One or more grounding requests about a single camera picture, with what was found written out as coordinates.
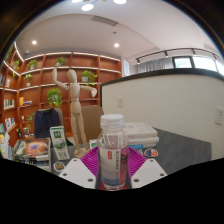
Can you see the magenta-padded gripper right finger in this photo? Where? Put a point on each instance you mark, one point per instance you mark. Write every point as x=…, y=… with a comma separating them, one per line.
x=148, y=171

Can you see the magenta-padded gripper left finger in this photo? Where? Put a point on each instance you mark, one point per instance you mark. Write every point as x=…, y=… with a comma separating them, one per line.
x=77, y=171

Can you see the clear plastic water bottle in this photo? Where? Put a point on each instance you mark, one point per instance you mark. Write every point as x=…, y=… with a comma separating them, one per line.
x=112, y=156

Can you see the round white and green badge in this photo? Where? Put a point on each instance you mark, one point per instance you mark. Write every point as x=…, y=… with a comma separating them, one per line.
x=59, y=166

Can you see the round blue and orange badge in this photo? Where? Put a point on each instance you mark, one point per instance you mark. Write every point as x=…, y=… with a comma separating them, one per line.
x=151, y=152

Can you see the small green and white box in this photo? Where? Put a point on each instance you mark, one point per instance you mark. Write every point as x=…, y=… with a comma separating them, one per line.
x=93, y=144

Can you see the green and white carton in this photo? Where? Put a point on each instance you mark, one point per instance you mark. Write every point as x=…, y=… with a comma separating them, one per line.
x=60, y=143

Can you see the stack of white boxes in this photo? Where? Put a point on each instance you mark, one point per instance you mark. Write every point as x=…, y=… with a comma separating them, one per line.
x=140, y=131

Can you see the stack of dark books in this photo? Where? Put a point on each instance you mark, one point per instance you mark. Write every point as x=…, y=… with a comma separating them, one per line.
x=33, y=148

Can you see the tan chair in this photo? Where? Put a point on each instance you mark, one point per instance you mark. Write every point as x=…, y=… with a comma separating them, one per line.
x=93, y=121

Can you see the chair with dark jacket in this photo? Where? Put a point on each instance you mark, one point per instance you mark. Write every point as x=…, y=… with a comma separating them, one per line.
x=46, y=121

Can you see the wooden artist mannequin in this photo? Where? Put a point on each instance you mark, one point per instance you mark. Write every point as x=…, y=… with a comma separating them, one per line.
x=75, y=110

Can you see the grey curtain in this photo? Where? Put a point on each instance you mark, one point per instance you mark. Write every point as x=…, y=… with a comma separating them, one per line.
x=155, y=65

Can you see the wooden shelf unit with books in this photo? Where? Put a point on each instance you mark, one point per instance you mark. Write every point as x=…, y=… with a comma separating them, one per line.
x=43, y=66

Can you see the window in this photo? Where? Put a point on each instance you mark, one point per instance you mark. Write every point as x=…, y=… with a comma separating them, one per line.
x=203, y=62

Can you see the recessed ceiling spotlight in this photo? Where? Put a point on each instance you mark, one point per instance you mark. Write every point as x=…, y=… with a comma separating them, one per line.
x=34, y=42
x=116, y=45

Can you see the ceiling air vent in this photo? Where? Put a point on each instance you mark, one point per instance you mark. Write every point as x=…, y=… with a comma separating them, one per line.
x=105, y=20

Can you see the ceiling lamp with round lights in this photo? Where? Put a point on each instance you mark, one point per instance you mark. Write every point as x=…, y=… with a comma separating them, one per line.
x=87, y=6

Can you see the white wall switch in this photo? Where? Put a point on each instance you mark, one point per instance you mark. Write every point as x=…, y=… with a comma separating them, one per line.
x=120, y=101

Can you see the white wall socket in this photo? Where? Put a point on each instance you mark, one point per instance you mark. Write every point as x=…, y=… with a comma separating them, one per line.
x=219, y=115

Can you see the black ceiling track rail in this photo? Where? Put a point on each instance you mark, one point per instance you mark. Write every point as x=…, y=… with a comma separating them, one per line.
x=180, y=50

